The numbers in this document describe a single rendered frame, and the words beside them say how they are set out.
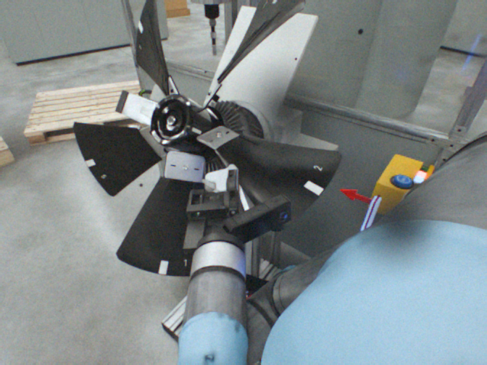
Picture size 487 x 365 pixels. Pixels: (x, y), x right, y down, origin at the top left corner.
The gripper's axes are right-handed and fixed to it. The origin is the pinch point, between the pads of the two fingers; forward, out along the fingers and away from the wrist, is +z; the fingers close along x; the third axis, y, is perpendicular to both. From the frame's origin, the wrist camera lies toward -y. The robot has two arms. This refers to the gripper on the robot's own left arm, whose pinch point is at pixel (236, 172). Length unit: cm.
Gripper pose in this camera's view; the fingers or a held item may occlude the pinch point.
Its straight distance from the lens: 58.7
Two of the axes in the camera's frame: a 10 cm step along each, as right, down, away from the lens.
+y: -9.9, 0.8, 0.7
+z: 0.0, -6.4, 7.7
